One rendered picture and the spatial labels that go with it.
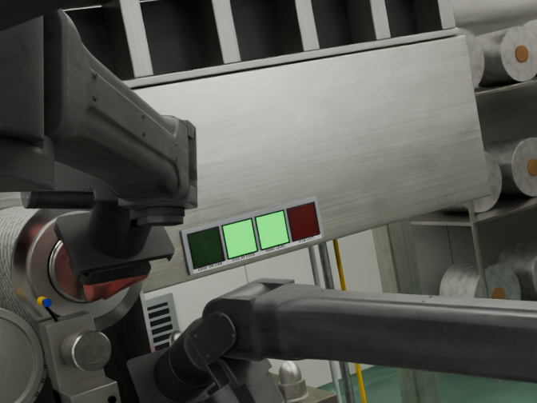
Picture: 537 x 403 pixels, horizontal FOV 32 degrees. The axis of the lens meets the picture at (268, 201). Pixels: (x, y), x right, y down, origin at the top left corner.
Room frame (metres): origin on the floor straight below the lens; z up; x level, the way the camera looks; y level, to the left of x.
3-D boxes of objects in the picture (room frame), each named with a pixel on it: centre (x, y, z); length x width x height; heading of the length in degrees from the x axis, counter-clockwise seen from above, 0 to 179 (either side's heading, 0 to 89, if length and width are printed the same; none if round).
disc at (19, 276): (0.97, 0.21, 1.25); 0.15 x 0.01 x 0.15; 120
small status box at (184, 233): (1.45, 0.03, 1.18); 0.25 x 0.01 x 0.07; 120
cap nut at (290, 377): (1.09, 0.01, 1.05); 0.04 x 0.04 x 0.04
